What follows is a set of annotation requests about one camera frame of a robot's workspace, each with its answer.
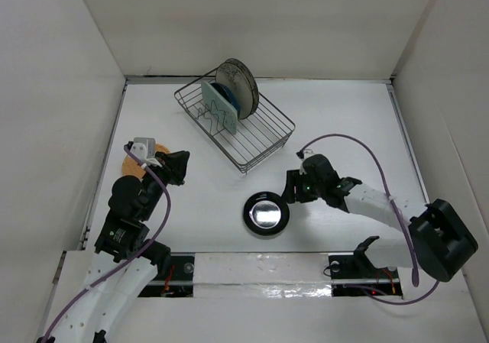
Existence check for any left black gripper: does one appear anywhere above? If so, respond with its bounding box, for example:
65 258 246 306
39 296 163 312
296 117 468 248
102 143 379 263
140 150 189 219

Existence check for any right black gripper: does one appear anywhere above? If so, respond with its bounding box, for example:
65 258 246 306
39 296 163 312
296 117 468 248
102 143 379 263
280 168 325 203

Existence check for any black round glossy plate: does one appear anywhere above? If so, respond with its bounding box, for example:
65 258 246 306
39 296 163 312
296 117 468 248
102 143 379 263
242 191 290 238

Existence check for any light green rectangular tray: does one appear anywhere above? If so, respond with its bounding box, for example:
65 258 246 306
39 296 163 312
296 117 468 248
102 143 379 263
201 81 238 134

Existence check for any dark blue leaf-shaped dish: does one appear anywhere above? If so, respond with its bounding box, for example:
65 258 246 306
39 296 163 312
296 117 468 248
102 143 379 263
211 82 241 115

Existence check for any cream plate with tree pattern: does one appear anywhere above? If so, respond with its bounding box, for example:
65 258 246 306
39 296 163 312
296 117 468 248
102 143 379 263
215 58 259 119

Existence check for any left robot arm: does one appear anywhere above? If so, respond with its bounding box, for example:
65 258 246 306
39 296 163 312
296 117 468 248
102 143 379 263
38 141 190 342

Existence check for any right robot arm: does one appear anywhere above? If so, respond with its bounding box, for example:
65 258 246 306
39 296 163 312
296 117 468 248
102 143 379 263
282 154 478 282

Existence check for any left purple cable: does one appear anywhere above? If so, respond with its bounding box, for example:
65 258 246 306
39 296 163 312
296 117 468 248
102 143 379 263
40 144 172 343

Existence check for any purple cable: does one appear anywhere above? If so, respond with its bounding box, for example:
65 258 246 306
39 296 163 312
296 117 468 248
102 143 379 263
301 133 441 306
40 144 172 343

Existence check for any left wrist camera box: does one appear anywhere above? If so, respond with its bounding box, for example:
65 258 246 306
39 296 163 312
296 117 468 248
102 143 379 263
125 138 157 165

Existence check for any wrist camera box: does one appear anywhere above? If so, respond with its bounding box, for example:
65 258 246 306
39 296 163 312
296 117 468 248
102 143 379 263
296 148 314 174
125 138 157 165

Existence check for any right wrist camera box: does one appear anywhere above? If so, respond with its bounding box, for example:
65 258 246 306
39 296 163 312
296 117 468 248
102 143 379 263
296 148 314 174

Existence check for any grey wire dish rack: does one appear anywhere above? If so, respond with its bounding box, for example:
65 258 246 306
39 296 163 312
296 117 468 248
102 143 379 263
174 69 296 173

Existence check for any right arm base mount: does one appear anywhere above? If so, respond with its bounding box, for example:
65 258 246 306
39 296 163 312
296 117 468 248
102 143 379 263
322 236 403 297

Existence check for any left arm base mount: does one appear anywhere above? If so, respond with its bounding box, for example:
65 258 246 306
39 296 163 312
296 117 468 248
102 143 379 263
138 253 195 298

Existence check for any metal front rail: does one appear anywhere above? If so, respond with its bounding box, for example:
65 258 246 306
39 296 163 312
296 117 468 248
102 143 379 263
149 270 399 288

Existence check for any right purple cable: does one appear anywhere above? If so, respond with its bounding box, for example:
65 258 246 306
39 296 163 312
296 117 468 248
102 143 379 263
301 133 441 306

